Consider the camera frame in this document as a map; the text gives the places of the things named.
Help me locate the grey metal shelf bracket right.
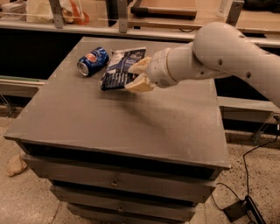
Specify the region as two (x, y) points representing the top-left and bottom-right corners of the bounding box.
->
(226, 0), (244, 26)

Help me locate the grey metal shelf bracket left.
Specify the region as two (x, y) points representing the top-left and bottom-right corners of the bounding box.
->
(49, 0), (65, 29)

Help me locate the grey drawer cabinet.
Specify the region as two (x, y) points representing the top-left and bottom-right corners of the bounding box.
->
(5, 38), (230, 224)

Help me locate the black power cable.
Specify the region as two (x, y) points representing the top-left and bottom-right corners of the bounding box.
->
(210, 116), (280, 211)

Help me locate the crumpled paper on floor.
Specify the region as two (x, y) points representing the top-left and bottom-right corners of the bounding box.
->
(6, 154), (27, 177)

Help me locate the black floor power box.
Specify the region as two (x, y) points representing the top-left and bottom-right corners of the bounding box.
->
(223, 196), (266, 224)

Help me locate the wooden tray with black rim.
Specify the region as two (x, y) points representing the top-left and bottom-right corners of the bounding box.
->
(130, 0), (197, 20)

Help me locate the blue pepsi can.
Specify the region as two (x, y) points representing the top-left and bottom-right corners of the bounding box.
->
(77, 47), (109, 77)

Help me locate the blue white chip bag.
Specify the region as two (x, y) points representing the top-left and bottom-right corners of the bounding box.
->
(106, 47), (146, 74)

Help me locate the grey metal shelf bracket middle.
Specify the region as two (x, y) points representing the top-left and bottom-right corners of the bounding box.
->
(117, 0), (128, 33)

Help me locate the grey metal shelf bracket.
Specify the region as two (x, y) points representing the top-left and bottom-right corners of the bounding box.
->
(226, 0), (244, 26)
(49, 0), (65, 29)
(117, 0), (128, 33)

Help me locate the blue rxbar blueberry bar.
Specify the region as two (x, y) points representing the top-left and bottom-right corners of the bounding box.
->
(101, 73), (137, 91)

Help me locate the orange white plastic bag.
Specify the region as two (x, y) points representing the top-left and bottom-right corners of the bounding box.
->
(26, 0), (89, 25)

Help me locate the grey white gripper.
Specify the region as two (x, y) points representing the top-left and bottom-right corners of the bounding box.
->
(124, 48), (178, 93)

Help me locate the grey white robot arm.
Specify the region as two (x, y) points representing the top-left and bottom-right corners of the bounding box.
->
(125, 22), (280, 107)

